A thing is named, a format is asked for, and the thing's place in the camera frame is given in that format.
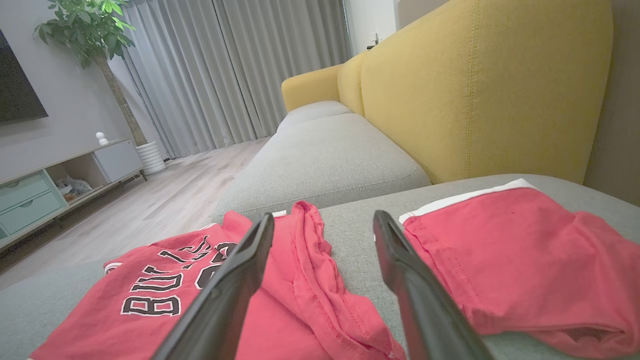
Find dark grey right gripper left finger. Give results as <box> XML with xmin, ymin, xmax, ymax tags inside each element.
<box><xmin>152</xmin><ymin>213</ymin><xmax>276</xmax><ymax>360</ymax></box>

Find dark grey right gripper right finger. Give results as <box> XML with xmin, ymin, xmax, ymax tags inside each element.
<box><xmin>373</xmin><ymin>210</ymin><xmax>496</xmax><ymax>360</ymax></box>

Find red basketball jersey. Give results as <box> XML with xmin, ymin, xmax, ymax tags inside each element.
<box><xmin>27</xmin><ymin>200</ymin><xmax>407</xmax><ymax>360</ymax></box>

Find red shorts with white trim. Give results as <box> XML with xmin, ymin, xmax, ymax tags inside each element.
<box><xmin>398</xmin><ymin>178</ymin><xmax>640</xmax><ymax>360</ymax></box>

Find yellow and grey sofa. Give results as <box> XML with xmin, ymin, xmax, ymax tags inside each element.
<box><xmin>0</xmin><ymin>173</ymin><xmax>640</xmax><ymax>360</ymax></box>

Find white ribbed cylinder device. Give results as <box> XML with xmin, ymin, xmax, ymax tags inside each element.
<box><xmin>135</xmin><ymin>140</ymin><xmax>168</xmax><ymax>176</ymax></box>

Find low TV cabinet teal drawers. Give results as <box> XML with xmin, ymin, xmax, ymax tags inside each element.
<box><xmin>0</xmin><ymin>138</ymin><xmax>146</xmax><ymax>252</ymax></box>

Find grey sofa seat cushion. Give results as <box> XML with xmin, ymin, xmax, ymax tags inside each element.
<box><xmin>212</xmin><ymin>113</ymin><xmax>432</xmax><ymax>224</ymax></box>
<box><xmin>276</xmin><ymin>100</ymin><xmax>354</xmax><ymax>134</ymax></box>

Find crumpled bag in cabinet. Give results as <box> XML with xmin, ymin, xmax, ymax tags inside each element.
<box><xmin>55</xmin><ymin>175</ymin><xmax>94</xmax><ymax>203</ymax></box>

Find large yellow sofa back cushion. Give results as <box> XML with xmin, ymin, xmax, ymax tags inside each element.
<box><xmin>360</xmin><ymin>0</ymin><xmax>615</xmax><ymax>185</ymax></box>

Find grey pleated curtain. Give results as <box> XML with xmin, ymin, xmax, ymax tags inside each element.
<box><xmin>107</xmin><ymin>0</ymin><xmax>354</xmax><ymax>160</ymax></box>

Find small yellow sofa back cushion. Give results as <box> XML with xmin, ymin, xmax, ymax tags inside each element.
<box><xmin>337</xmin><ymin>50</ymin><xmax>369</xmax><ymax>117</ymax></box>

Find yellow sofa armrest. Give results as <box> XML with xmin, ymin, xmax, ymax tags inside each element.
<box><xmin>280</xmin><ymin>64</ymin><xmax>345</xmax><ymax>113</ymax></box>

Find black flat television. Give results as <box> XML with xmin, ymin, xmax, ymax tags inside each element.
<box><xmin>0</xmin><ymin>28</ymin><xmax>50</xmax><ymax>126</ymax></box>

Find green indoor tree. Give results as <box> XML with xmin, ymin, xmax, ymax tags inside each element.
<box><xmin>33</xmin><ymin>0</ymin><xmax>149</xmax><ymax>147</ymax></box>

